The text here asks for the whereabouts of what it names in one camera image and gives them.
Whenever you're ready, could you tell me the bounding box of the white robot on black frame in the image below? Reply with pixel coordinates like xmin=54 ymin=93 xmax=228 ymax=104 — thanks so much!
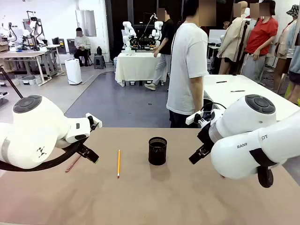
xmin=22 ymin=10 xmax=47 ymax=51

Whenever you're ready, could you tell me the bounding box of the white board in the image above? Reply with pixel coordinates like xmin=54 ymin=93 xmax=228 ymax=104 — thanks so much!
xmin=208 ymin=29 xmax=226 ymax=45

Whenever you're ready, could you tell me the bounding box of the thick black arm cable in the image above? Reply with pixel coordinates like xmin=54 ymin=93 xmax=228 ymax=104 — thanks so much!
xmin=0 ymin=140 xmax=85 ymax=173
xmin=249 ymin=147 xmax=280 ymax=188

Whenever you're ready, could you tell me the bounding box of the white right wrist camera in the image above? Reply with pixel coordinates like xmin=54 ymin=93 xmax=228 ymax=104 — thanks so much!
xmin=185 ymin=112 xmax=204 ymax=125

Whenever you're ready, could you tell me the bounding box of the brown pink pen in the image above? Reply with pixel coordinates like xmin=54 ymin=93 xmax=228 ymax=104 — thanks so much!
xmin=65 ymin=155 xmax=82 ymax=173

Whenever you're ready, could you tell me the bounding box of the black plastic stool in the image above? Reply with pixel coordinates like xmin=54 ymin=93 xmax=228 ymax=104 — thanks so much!
xmin=93 ymin=54 xmax=107 ymax=70

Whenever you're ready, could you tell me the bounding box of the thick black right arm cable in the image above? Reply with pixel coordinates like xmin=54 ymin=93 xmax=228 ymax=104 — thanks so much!
xmin=249 ymin=147 xmax=280 ymax=188

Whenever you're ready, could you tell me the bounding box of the grey workshop desk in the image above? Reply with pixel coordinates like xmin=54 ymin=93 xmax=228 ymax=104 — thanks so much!
xmin=0 ymin=44 xmax=63 ymax=85

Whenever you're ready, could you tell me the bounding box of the black camera tripod stand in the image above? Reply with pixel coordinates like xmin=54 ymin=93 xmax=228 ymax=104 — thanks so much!
xmin=232 ymin=17 xmax=252 ymax=76

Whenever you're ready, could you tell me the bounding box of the white air purifier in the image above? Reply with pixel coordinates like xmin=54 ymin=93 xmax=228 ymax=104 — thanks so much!
xmin=64 ymin=58 xmax=83 ymax=85

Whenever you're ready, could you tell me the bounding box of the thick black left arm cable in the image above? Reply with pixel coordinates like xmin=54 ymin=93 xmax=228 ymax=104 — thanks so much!
xmin=0 ymin=140 xmax=85 ymax=173

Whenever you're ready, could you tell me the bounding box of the person in white t-shirt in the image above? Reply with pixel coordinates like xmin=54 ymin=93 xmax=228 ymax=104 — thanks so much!
xmin=166 ymin=0 xmax=218 ymax=128

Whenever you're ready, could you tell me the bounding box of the mannequin with bucket hat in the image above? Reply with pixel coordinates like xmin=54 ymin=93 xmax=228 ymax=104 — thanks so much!
xmin=273 ymin=4 xmax=300 ymax=105

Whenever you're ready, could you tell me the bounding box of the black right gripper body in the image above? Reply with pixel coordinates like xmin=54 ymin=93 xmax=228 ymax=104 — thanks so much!
xmin=197 ymin=121 xmax=218 ymax=151

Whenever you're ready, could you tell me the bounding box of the black mesh pen holder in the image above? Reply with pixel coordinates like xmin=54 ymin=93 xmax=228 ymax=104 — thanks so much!
xmin=148 ymin=137 xmax=168 ymax=166

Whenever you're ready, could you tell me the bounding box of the thin black camera cable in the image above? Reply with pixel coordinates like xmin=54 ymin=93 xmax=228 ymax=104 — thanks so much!
xmin=201 ymin=102 xmax=227 ymax=113

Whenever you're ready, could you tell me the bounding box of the mannequin with beige coat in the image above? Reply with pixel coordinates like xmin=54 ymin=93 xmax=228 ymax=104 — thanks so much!
xmin=216 ymin=1 xmax=249 ymax=75

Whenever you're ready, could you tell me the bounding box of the person in black shirt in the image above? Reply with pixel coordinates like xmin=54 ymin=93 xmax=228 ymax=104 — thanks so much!
xmin=144 ymin=7 xmax=175 ymax=91

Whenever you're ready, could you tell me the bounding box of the table with white cloth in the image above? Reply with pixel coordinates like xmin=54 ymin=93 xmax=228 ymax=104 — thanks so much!
xmin=114 ymin=52 xmax=168 ymax=88

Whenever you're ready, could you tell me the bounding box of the person's right forearm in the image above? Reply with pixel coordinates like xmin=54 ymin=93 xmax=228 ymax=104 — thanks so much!
xmin=190 ymin=76 xmax=204 ymax=116

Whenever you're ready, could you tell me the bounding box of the grey wall panel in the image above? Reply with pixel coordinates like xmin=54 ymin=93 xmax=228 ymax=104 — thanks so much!
xmin=75 ymin=9 xmax=97 ymax=38

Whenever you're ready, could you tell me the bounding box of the seated person in grey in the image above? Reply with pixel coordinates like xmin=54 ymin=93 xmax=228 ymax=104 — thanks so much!
xmin=73 ymin=27 xmax=92 ymax=68

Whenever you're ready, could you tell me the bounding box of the black tripod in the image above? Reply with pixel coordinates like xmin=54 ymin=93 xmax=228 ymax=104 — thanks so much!
xmin=0 ymin=65 xmax=24 ymax=99

